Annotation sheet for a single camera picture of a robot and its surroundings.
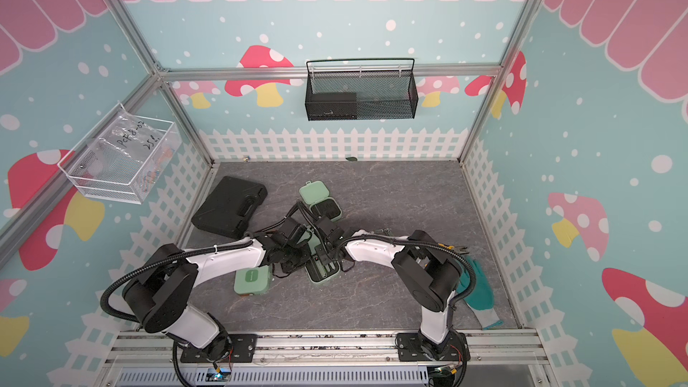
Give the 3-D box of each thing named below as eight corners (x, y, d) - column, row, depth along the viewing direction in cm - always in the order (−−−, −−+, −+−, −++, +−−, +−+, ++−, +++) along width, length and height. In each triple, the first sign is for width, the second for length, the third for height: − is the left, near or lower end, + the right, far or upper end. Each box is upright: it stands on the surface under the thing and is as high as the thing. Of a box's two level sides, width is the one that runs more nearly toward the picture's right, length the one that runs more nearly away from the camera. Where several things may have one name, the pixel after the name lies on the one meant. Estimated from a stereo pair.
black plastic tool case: (197, 229, 101) (189, 220, 96) (230, 185, 115) (224, 175, 110) (240, 241, 98) (234, 233, 93) (269, 194, 112) (265, 184, 107)
